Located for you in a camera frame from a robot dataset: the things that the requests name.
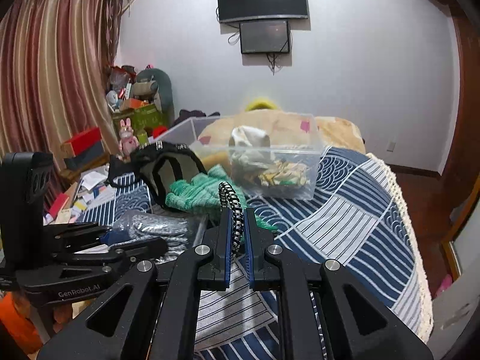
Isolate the grey knit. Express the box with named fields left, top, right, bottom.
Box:
left=103, top=210, right=208, bottom=263

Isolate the black white braided bracelet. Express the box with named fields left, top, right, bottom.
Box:
left=218, top=180, right=247, bottom=260

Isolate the yellow patterned fabric item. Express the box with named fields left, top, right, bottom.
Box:
left=258, top=160, right=310, bottom=187

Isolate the white sock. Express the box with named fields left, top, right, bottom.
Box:
left=229, top=125, right=272, bottom=172

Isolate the left hand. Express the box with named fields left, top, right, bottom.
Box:
left=1, top=292, right=42, bottom=355

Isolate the blue white patterned bedspread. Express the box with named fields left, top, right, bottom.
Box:
left=74, top=145, right=435, bottom=360

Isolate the red box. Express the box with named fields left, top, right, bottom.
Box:
left=60, top=127, right=102, bottom=158

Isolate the green knitted cloth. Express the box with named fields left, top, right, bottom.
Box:
left=164, top=163, right=278, bottom=233

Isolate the pink rabbit doll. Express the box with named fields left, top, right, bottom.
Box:
left=119, top=118, right=139, bottom=160

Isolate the black cap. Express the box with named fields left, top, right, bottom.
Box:
left=107, top=141, right=207, bottom=212

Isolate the green bottle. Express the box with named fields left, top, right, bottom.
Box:
left=136, top=129, right=149, bottom=146

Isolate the clear plastic storage box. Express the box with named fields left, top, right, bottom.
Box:
left=157, top=110, right=325, bottom=200

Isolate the red plush item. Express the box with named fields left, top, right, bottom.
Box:
left=152, top=125, right=168, bottom=139

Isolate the green cardboard box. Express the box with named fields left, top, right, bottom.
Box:
left=112, top=104, right=168, bottom=135

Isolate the beige plush blanket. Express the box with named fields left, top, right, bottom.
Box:
left=198, top=110, right=366, bottom=155

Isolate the dark purple plush blanket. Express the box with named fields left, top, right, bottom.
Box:
left=171, top=109, right=221, bottom=128

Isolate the grey green plush toy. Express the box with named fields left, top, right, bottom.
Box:
left=131, top=67, right=174, bottom=125

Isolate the yellow plush headband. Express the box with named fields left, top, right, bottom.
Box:
left=245, top=97, right=280, bottom=112

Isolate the striped brown curtain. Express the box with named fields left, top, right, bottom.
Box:
left=0, top=0, right=130, bottom=181

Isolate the small black wall monitor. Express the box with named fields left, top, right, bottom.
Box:
left=239, top=19, right=290, bottom=55

